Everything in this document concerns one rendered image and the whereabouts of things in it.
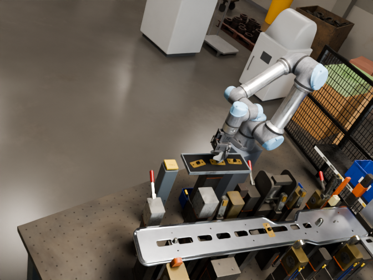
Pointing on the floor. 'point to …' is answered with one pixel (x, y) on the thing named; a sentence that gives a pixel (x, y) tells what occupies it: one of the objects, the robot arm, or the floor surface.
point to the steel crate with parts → (326, 29)
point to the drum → (275, 9)
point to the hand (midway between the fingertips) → (218, 160)
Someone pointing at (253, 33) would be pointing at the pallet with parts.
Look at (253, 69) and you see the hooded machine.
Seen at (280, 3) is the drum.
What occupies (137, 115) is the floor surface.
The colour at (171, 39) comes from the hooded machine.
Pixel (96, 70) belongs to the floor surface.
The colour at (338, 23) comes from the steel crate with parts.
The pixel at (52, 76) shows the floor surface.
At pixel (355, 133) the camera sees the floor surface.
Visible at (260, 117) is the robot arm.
